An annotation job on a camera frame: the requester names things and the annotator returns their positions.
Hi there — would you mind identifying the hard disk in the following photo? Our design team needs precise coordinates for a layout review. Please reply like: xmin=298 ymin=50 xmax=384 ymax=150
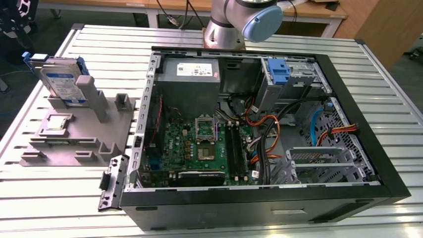
xmin=21 ymin=51 xmax=92 ymax=110

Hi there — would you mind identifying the blue wire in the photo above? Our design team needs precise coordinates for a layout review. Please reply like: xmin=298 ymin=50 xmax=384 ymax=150
xmin=310 ymin=101 xmax=334 ymax=147

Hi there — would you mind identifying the red yellow power wire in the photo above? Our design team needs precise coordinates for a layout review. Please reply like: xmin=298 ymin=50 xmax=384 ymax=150
xmin=319 ymin=122 xmax=360 ymax=146

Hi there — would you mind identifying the metal disk bay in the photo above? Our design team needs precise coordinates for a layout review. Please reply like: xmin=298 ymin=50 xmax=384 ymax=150
xmin=271 ymin=146 xmax=376 ymax=185

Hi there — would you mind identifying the silver CPU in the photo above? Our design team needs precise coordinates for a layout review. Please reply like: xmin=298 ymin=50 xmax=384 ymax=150
xmin=45 ymin=116 xmax=69 ymax=130

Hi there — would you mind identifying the green RAM stick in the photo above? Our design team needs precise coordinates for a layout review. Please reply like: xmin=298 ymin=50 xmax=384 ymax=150
xmin=41 ymin=138 xmax=87 ymax=145

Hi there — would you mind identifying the grey parts rack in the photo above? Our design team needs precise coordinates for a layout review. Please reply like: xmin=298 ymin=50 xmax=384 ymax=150
xmin=19 ymin=75 xmax=139 ymax=167

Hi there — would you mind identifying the grey power supply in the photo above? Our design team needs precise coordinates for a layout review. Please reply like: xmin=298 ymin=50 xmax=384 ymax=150
xmin=155 ymin=57 xmax=222 ymax=119

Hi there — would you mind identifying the metal socket cover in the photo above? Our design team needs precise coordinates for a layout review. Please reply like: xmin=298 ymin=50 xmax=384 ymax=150
xmin=194 ymin=114 xmax=219 ymax=144

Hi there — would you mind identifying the green motherboard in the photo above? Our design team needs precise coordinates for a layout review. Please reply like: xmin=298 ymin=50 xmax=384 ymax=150
xmin=140 ymin=116 xmax=262 ymax=188

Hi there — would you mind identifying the grey expansion card retainer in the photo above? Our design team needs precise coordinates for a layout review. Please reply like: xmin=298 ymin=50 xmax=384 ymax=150
xmin=97 ymin=153 xmax=132 ymax=213

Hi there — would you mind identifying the CPU socket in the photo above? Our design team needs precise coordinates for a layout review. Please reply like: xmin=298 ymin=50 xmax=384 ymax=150
xmin=196 ymin=143 xmax=222 ymax=162

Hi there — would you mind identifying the blue plastic drive latch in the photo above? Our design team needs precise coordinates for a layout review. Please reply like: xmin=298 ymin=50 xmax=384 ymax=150
xmin=267 ymin=58 xmax=291 ymax=85

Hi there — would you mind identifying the metal optical drive cage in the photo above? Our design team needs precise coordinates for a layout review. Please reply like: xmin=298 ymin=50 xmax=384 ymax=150
xmin=256 ymin=57 xmax=334 ymax=117

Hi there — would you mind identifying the black RAM slot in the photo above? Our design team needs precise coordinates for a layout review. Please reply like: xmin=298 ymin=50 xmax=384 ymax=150
xmin=226 ymin=120 xmax=240 ymax=181
xmin=235 ymin=120 xmax=250 ymax=181

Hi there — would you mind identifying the black graphics card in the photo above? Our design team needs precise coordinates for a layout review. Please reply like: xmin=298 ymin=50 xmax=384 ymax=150
xmin=176 ymin=170 xmax=227 ymax=187

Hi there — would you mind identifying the black PC case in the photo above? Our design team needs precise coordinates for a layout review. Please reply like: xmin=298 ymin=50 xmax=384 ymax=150
xmin=119 ymin=46 xmax=412 ymax=231

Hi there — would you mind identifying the wooden cabinet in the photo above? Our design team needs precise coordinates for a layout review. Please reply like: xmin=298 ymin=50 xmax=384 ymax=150
xmin=334 ymin=0 xmax=423 ymax=71

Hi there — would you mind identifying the black cable silver plug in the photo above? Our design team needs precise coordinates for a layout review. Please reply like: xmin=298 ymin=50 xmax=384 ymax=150
xmin=155 ymin=0 xmax=212 ymax=30

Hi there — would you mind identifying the thin red wire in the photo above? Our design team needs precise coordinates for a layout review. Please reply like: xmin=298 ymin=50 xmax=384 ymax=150
xmin=148 ymin=94 xmax=164 ymax=147

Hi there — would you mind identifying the orange wire bundle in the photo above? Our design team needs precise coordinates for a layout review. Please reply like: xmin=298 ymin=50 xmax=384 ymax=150
xmin=244 ymin=95 xmax=282 ymax=164

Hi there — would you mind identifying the wooden desk white frame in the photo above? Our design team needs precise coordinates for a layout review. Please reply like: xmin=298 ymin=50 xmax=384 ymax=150
xmin=36 ymin=0 xmax=350 ymax=38

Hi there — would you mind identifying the black cable bundle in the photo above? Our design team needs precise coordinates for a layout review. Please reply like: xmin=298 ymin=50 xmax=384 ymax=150
xmin=258 ymin=95 xmax=334 ymax=185

